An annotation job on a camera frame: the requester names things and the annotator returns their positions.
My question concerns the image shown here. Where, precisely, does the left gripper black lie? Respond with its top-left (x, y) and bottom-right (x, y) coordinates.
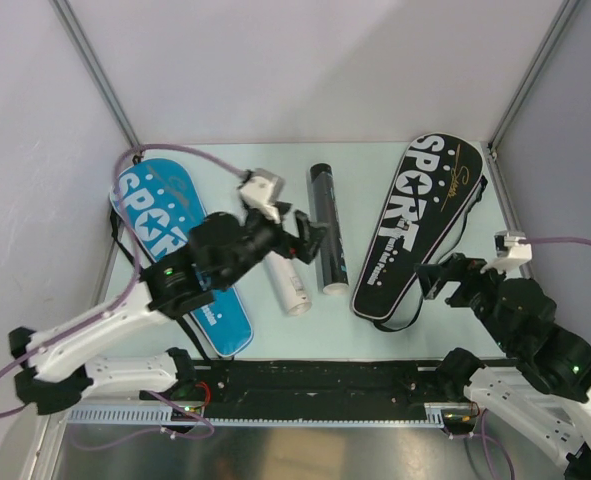
top-left (217, 202), bottom-right (330, 290)

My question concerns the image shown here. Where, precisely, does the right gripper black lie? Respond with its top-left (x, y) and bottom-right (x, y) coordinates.
top-left (412, 250), bottom-right (516, 351)

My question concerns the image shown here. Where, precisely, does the white shuttlecock tube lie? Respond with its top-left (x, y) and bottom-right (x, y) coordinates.
top-left (264, 252), bottom-right (312, 316)

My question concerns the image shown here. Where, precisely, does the black shuttlecock tube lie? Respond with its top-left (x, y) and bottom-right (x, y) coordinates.
top-left (309, 163), bottom-right (349, 295)

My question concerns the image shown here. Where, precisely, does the black racket bag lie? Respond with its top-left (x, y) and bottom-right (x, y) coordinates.
top-left (351, 132), bottom-right (488, 333)

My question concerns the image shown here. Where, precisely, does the blue racket bag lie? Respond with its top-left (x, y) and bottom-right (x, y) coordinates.
top-left (119, 157), bottom-right (253, 358)

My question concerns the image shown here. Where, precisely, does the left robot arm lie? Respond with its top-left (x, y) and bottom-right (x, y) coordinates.
top-left (9, 208), bottom-right (329, 415)

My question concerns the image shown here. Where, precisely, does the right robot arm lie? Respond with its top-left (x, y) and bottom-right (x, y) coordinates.
top-left (415, 253), bottom-right (591, 475)

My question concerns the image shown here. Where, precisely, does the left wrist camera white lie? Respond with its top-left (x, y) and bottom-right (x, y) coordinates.
top-left (238, 169), bottom-right (285, 224)

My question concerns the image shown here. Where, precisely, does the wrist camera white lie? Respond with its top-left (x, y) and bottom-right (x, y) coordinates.
top-left (238, 169), bottom-right (285, 224)
top-left (481, 231), bottom-right (532, 273)

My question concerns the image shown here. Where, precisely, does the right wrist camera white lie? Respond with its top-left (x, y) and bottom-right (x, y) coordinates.
top-left (481, 231), bottom-right (532, 273)

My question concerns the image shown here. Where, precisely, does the white cable duct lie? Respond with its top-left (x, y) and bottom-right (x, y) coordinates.
top-left (66, 404), bottom-right (479, 428)

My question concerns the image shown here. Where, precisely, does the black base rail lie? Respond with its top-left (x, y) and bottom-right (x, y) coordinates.
top-left (162, 360), bottom-right (479, 419)

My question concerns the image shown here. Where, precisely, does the right aluminium frame post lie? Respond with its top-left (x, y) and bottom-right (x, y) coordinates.
top-left (492, 0), bottom-right (587, 144)

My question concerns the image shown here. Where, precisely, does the aluminium frame post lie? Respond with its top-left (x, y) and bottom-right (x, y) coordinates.
top-left (492, 0), bottom-right (587, 144)
top-left (49, 0), bottom-right (139, 147)

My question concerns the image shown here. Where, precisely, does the left aluminium frame post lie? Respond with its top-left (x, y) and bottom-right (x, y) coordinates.
top-left (49, 0), bottom-right (139, 147)

